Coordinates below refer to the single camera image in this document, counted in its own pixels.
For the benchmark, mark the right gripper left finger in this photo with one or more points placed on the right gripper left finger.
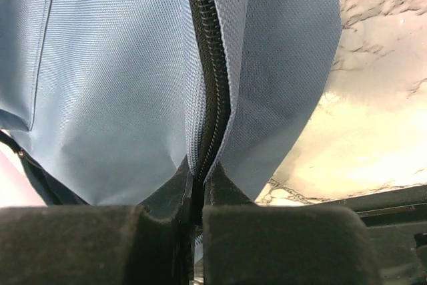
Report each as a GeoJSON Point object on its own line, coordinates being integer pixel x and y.
{"type": "Point", "coordinates": [148, 243]}

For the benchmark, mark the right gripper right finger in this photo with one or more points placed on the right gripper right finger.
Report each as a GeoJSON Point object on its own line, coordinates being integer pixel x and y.
{"type": "Point", "coordinates": [244, 243]}

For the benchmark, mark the blue student backpack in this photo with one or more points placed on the blue student backpack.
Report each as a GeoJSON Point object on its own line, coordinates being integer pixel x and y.
{"type": "Point", "coordinates": [110, 96]}

